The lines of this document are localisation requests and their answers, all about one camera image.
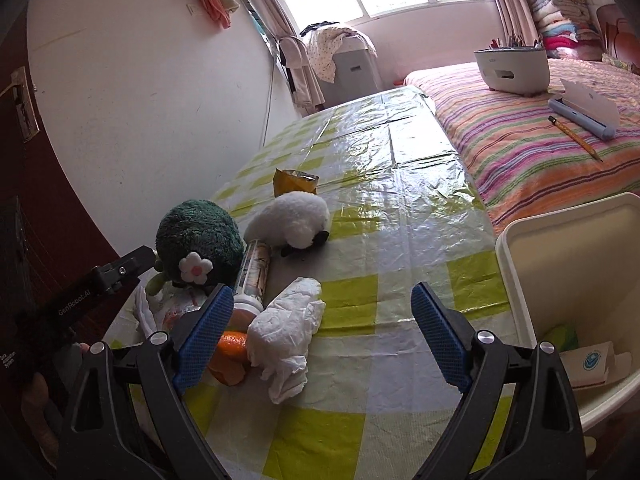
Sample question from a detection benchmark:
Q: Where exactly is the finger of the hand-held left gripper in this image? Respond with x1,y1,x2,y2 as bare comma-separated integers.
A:
91,245,157,295

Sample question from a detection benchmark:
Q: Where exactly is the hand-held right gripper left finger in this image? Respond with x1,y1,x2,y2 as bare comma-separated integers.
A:
57,284,236,480

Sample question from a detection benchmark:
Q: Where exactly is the white printed bottle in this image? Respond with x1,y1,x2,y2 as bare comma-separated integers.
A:
233,241,272,318

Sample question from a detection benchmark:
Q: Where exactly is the black garment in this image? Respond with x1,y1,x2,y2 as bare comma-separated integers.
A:
300,21,341,37

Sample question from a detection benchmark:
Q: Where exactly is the striped bed sheet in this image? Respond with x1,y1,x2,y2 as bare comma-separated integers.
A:
402,57,640,236

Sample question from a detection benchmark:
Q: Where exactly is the brass door lock plate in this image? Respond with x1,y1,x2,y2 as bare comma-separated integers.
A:
10,66,42,142

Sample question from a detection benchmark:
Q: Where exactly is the white paper carton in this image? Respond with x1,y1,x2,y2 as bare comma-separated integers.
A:
557,341,633,389

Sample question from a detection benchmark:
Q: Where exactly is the person's left hand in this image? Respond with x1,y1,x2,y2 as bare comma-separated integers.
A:
20,342,93,468

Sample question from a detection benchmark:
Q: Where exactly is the floral cushion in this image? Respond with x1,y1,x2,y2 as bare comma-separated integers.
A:
600,52,637,72

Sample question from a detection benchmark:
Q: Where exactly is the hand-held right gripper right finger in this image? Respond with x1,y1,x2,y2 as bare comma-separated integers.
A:
410,281,586,480

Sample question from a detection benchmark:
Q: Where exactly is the beige curtain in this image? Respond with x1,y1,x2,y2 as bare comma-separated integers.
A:
475,0,538,46
220,0,328,116

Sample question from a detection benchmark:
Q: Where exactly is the white plastic bag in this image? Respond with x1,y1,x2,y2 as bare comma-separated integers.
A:
246,277,327,406

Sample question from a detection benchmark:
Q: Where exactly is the yellow snack bag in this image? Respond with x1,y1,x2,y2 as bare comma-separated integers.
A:
272,168,320,197

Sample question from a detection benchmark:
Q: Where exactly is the orange peel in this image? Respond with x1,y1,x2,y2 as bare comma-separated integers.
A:
206,307,253,387

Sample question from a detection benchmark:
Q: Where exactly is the green plush toy with flower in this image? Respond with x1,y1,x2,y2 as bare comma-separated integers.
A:
145,200,246,301

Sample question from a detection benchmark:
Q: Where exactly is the blue pencil case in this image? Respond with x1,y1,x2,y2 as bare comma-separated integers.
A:
547,78,621,142

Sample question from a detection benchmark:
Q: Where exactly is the clear plastic bag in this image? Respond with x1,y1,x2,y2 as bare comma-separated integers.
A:
131,285,206,338

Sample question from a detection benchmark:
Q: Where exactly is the orange hanging cloth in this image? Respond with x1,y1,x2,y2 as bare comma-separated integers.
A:
189,0,242,31

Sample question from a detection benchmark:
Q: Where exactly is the white plastic basket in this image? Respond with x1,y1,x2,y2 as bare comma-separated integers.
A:
473,45,551,97

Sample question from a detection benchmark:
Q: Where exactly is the yellow pencil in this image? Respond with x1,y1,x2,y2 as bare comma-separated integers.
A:
548,116,604,162

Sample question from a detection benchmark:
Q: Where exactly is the brown door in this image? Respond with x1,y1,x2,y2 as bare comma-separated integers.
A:
0,10,123,321

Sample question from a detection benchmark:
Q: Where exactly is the white plush sheep toy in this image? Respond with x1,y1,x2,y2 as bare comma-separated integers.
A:
243,191,332,259

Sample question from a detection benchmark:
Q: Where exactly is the brown wooden headboard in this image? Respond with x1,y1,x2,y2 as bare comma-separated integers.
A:
595,4,640,68

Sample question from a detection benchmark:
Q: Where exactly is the thin wall cable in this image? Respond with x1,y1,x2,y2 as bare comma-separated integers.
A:
262,57,281,148

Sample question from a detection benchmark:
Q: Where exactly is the cream plastic bin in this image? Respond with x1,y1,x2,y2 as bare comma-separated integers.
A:
495,192,640,433

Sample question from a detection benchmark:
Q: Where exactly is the stack of folded quilts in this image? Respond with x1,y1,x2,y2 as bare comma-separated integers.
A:
522,0,608,61

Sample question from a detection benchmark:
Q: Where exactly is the bunch of pens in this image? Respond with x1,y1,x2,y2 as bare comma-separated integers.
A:
487,30,546,52

